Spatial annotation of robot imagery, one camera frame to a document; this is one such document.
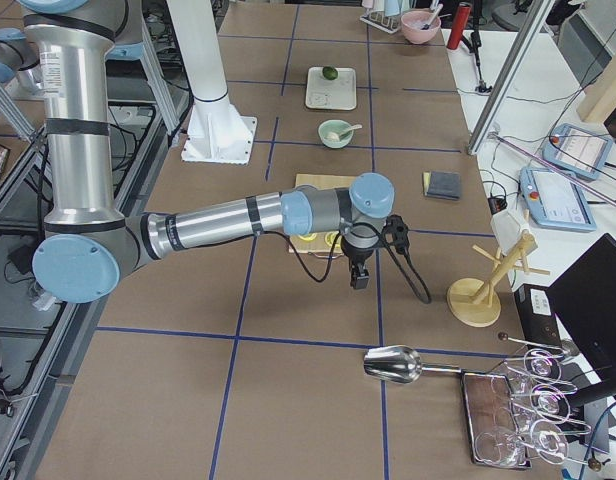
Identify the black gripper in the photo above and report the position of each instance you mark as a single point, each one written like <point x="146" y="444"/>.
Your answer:
<point x="358" y="256"/>

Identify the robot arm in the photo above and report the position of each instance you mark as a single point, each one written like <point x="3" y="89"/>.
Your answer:
<point x="90" y="245"/>

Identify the light green bowl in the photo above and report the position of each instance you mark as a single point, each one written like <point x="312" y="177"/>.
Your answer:
<point x="334" y="125"/>

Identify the pink ice bowl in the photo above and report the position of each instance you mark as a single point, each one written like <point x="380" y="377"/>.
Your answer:
<point x="417" y="28"/>

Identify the wooden cutting board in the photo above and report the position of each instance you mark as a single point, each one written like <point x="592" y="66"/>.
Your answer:
<point x="318" y="247"/>

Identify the upper lemon slice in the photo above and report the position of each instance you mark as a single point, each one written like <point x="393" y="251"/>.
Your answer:
<point x="332" y="239"/>

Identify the lemon slice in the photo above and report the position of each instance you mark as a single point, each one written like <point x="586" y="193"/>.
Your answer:
<point x="308" y="237"/>
<point x="332" y="239"/>

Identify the lower lemon slice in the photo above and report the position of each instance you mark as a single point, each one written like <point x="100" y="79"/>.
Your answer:
<point x="308" y="237"/>

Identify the metal scoop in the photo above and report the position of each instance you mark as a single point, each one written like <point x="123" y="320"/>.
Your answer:
<point x="401" y="364"/>

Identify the wooden mug tree stand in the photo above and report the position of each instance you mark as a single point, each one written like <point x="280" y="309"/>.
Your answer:
<point x="474" y="302"/>

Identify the grey folded cloth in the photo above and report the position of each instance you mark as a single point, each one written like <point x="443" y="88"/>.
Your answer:
<point x="442" y="185"/>

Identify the cream bear serving tray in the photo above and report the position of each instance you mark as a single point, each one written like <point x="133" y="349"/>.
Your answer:
<point x="325" y="94"/>

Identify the near teach pendant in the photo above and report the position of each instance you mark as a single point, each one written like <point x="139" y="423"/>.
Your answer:
<point x="555" y="202"/>

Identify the teach pendant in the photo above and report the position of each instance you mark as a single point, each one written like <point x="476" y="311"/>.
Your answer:
<point x="577" y="150"/>
<point x="555" y="202"/>

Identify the black glass rack tray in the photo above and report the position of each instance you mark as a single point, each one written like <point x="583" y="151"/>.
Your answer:
<point x="487" y="404"/>

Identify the black monitor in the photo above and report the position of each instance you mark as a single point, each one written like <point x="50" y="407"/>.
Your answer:
<point x="584" y="300"/>

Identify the far teach pendant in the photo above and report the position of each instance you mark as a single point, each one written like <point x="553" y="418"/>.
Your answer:
<point x="577" y="150"/>

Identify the red cylinder can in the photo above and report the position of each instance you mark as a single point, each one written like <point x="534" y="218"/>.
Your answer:
<point x="460" y="21"/>

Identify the white central pillar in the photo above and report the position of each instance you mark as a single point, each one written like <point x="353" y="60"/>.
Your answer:
<point x="196" y="33"/>

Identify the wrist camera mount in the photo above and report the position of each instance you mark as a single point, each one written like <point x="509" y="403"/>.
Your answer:
<point x="395" y="233"/>

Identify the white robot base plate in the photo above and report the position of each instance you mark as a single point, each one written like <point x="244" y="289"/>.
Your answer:
<point x="226" y="144"/>

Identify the white wire cup rack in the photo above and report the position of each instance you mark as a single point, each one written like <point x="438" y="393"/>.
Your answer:
<point x="378" y="20"/>

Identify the aluminium frame post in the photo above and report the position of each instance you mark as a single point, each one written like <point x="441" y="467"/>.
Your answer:
<point x="520" y="48"/>

